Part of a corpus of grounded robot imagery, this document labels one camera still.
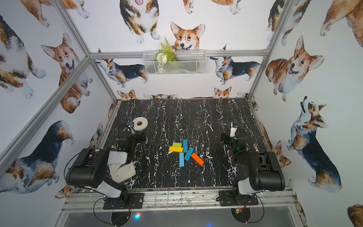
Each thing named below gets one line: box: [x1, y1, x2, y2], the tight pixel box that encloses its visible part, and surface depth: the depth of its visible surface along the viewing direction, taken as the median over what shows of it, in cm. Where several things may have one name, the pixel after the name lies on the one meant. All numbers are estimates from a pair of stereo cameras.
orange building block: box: [190, 152, 205, 166], surface depth 90 cm
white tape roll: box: [132, 116, 149, 131], surface depth 109 cm
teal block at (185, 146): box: [182, 139, 188, 154], surface depth 94 cm
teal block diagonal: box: [184, 146, 195, 162], surface depth 92 cm
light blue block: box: [179, 152, 185, 167], surface depth 90 cm
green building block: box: [172, 142, 182, 148], surface depth 95 cm
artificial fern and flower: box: [155, 36, 177, 74], surface depth 84 cm
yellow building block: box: [168, 146, 184, 153], surface depth 94 cm
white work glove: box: [108, 161, 137, 184], surface depth 86 cm
